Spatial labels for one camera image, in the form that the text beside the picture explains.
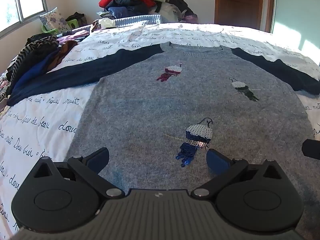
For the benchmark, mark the black and grey striped garment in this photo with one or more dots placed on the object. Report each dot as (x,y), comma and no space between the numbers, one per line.
(32,51)

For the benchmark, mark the brown wooden door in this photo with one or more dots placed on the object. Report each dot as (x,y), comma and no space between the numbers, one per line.
(237,2)

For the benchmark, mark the green plastic stool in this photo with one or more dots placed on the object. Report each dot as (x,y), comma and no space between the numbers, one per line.
(72,24)

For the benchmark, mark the dark bag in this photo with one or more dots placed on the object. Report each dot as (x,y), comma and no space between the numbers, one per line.
(78,17)

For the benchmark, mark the white plastic bag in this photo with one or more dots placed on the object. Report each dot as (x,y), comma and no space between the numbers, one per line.
(107,23)

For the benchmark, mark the zebra print cloth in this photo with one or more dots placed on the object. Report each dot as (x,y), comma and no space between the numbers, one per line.
(3,90)

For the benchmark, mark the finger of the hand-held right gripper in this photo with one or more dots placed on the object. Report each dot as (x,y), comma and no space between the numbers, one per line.
(311,148)

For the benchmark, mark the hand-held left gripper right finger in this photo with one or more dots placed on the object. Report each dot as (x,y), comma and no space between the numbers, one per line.
(217,162)

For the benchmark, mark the sliding glass window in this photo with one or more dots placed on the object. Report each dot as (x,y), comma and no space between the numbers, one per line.
(17,0)

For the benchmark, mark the grey sweater with navy sleeves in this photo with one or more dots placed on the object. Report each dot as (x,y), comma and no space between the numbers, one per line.
(155,105)

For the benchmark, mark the pile of dark clothes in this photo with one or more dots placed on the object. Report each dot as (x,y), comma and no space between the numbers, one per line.
(130,8)

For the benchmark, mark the floral pillow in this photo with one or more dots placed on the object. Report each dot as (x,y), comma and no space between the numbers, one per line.
(53,20)

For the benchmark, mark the purple cloth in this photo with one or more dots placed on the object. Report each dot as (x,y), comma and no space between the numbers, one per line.
(191,18)

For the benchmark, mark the frosted wardrobe sliding door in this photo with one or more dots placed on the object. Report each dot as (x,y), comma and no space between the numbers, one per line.
(295,12)

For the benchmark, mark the white bedspread with script print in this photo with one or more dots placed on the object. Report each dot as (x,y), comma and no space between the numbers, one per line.
(37,127)

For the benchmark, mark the blue garment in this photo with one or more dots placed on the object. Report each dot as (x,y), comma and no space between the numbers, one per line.
(32,73)

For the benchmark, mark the grey knitted blanket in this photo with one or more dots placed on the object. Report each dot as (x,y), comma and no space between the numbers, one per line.
(140,20)

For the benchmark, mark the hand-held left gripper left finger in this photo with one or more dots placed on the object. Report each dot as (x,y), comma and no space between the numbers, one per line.
(98,159)

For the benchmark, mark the lilac garment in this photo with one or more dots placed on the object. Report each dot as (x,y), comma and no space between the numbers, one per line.
(72,36)

